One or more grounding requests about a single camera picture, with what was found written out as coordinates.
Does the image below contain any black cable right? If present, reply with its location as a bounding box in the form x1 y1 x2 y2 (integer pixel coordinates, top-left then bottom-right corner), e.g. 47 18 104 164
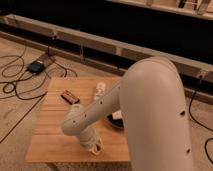
188 77 213 166

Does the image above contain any white sponge block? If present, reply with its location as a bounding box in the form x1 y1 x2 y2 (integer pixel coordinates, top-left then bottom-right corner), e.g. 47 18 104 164
112 111 122 120

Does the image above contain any blue power adapter box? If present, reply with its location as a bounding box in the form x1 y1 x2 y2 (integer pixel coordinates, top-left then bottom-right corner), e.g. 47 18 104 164
27 61 45 74

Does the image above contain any black floor cable left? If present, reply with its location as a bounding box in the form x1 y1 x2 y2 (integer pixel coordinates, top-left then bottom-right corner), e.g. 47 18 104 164
0 44 78 144

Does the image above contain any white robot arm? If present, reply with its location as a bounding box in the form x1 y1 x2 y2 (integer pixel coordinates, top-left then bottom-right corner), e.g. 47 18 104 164
62 57 194 171

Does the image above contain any white cylindrical bottle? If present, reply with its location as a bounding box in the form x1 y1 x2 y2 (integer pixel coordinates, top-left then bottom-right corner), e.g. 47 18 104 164
94 82 106 100

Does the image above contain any long wooden floor beam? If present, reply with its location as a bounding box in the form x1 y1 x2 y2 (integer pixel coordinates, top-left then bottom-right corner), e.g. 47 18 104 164
0 14 213 84

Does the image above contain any dark brown rectangular block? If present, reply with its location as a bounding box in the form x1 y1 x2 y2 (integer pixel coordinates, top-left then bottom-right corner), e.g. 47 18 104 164
61 90 80 104

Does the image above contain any black round plate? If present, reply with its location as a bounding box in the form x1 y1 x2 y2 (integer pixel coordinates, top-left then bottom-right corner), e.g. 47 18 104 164
107 115 124 129

